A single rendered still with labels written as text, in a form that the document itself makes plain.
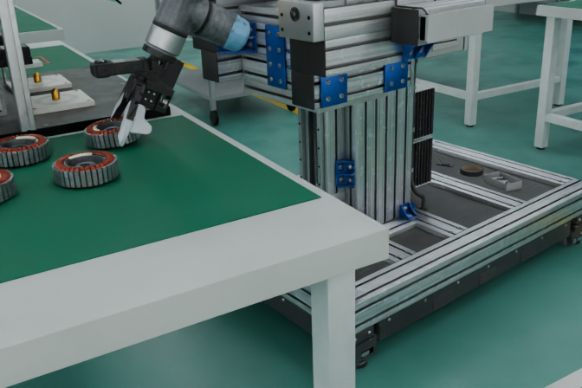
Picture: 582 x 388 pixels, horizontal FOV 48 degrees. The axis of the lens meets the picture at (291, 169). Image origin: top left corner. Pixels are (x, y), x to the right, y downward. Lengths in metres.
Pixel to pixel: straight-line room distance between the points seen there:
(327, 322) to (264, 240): 0.17
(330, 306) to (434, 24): 0.89
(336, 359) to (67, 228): 0.45
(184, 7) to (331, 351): 0.72
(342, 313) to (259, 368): 0.93
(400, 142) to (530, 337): 0.71
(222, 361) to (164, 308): 1.15
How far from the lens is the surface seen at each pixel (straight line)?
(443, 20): 1.71
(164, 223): 1.00
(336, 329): 1.02
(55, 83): 1.90
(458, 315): 2.16
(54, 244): 0.99
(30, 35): 3.28
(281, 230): 0.95
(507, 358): 2.01
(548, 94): 3.64
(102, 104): 1.66
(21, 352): 0.79
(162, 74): 1.38
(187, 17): 1.35
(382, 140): 2.08
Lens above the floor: 1.16
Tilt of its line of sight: 20 degrees down
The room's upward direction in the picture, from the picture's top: 2 degrees counter-clockwise
